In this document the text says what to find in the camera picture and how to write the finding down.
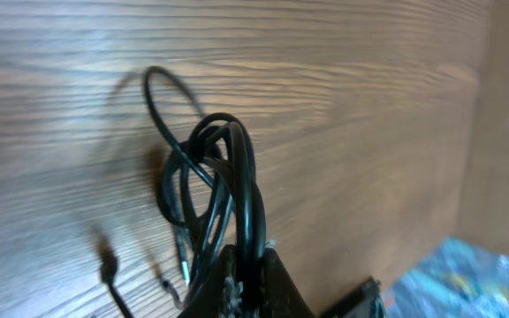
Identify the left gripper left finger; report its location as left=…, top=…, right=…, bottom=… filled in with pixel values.
left=179, top=245, right=241, bottom=318

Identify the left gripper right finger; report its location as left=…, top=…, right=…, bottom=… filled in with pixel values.
left=259, top=248, right=315, bottom=318

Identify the brown cardboard sheet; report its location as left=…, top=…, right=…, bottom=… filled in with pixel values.
left=454, top=0, right=509, bottom=255

